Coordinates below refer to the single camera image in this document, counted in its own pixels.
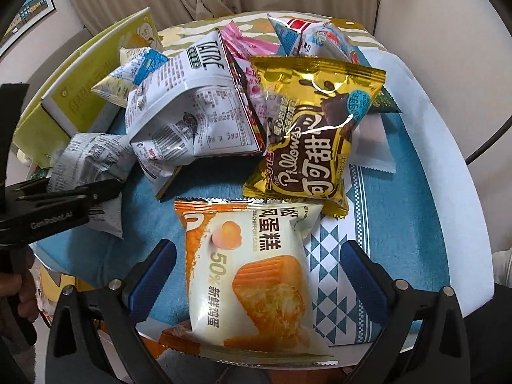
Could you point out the grey white packet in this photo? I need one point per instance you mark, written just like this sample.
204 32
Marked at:
92 156

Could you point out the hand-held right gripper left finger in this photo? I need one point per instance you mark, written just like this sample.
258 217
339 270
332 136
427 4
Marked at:
156 272

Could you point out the blue patterned tablecloth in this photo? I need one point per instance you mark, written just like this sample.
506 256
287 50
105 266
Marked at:
400 208

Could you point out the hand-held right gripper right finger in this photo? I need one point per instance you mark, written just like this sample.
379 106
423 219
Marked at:
362 276

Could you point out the white black-text snack packet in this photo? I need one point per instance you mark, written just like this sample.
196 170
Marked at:
192 108

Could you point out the gold chocolate snack packet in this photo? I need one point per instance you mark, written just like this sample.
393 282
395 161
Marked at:
312 148

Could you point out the white yellow blue snack packet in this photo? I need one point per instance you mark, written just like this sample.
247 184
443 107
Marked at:
132 72

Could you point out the pink white snack packet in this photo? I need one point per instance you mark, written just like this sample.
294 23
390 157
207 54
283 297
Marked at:
250 88

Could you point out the small white snack sachet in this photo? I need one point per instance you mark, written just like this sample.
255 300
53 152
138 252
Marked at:
376 144

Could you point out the green cardboard box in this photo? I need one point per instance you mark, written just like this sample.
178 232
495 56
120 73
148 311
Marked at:
80 68

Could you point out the blue white cartoon snack packet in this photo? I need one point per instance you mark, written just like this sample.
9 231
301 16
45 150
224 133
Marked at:
308 36

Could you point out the person's left hand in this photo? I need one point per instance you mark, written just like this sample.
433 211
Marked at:
24 292

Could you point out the framed wall picture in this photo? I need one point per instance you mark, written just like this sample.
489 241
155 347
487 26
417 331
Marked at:
32 12

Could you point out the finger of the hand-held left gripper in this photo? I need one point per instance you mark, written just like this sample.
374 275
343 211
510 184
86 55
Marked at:
80 194

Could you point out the orange white cake packet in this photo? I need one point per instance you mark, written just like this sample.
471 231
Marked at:
248 280

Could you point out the dark green snack packet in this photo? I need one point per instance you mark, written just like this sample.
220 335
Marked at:
386 104

